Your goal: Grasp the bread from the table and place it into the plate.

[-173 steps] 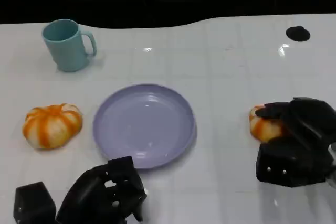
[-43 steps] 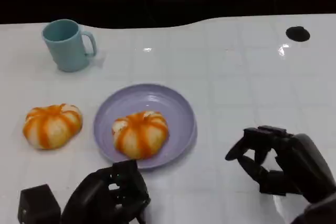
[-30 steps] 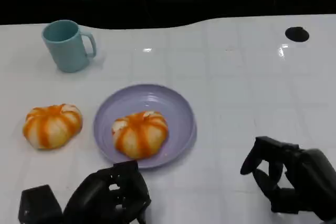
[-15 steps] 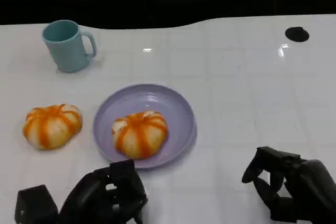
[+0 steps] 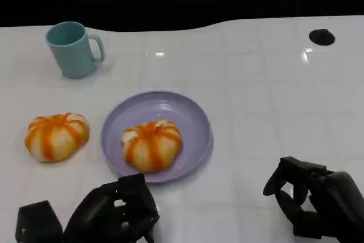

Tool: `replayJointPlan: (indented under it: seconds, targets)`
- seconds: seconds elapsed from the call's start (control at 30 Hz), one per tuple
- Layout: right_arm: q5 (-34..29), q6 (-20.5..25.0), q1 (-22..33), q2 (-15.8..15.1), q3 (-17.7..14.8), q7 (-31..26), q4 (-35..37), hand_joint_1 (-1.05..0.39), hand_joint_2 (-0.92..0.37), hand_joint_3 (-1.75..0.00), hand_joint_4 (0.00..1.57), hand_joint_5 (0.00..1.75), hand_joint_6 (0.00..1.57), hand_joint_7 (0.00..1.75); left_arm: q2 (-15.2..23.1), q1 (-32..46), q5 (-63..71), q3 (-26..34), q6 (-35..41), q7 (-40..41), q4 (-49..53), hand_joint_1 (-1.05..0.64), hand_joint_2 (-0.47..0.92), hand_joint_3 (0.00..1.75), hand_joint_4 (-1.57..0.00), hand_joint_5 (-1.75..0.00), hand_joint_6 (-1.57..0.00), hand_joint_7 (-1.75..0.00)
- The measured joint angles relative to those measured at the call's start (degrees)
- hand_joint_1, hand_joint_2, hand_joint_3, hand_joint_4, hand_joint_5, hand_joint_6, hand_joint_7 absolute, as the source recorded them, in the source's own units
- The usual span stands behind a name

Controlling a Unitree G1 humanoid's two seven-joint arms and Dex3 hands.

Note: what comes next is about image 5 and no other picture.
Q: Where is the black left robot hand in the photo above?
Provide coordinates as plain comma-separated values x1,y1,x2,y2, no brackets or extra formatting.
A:
63,172,160,243

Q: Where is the lilac plate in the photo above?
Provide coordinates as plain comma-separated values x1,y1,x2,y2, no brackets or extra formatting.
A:
101,91,214,184

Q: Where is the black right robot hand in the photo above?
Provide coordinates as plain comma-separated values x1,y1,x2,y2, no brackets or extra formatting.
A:
263,156,364,243

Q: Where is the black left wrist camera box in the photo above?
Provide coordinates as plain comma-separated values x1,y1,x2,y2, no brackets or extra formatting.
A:
15,200,64,243

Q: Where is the pale green mug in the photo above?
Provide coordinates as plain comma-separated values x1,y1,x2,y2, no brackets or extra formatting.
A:
45,21,105,80

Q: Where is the orange and white bread roll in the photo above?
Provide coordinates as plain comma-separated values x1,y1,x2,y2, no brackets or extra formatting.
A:
121,120,183,174
24,112,90,163

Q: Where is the black round table grommet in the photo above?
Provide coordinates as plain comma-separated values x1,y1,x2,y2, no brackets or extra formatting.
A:
308,28,336,46

